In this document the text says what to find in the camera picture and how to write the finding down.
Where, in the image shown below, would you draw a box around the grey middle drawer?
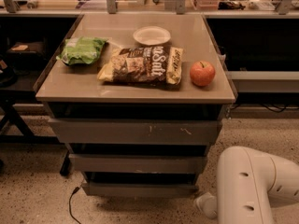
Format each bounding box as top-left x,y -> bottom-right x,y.
68,144 -> 208,174

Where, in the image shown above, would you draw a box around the grey drawer cabinet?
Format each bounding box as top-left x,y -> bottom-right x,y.
36,14 -> 235,197

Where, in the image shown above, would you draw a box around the brown sea salt chip bag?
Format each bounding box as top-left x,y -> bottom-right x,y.
97,46 -> 183,85

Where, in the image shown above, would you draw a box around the white paper bowl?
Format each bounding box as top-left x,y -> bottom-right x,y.
133,26 -> 171,46

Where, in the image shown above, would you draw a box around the red apple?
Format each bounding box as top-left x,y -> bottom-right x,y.
190,61 -> 216,87

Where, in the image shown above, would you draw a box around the grey top drawer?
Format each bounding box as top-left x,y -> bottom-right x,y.
47,103 -> 223,146

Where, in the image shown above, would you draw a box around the grey drawer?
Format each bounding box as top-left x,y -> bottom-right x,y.
82,172 -> 198,198
47,103 -> 223,146
68,144 -> 208,174

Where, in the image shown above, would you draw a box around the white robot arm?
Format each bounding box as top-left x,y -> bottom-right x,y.
194,147 -> 299,224

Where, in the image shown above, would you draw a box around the black stand legs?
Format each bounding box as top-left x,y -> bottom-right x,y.
0,91 -> 61,145

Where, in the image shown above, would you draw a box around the black cable on floor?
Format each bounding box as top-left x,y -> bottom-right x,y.
68,186 -> 82,224

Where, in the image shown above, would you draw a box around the black bag on shelf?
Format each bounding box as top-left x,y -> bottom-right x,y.
6,41 -> 47,70

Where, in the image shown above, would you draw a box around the grey bottom drawer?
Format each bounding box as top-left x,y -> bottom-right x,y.
82,172 -> 198,198

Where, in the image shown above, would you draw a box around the green chip bag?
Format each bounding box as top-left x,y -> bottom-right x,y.
56,36 -> 107,66

